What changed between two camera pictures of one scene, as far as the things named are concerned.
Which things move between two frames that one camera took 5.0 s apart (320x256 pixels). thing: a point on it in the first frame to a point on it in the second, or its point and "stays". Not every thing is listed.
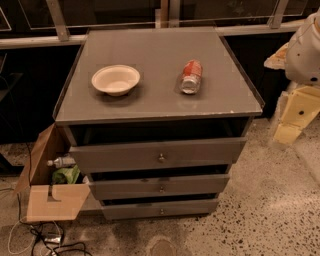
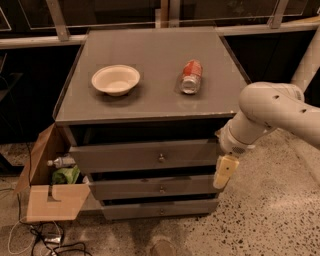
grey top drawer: x=157 y=155 stays
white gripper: x=304 y=56 to x=231 y=142
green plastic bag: x=67 y=175 stays
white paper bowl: x=116 y=80 stays
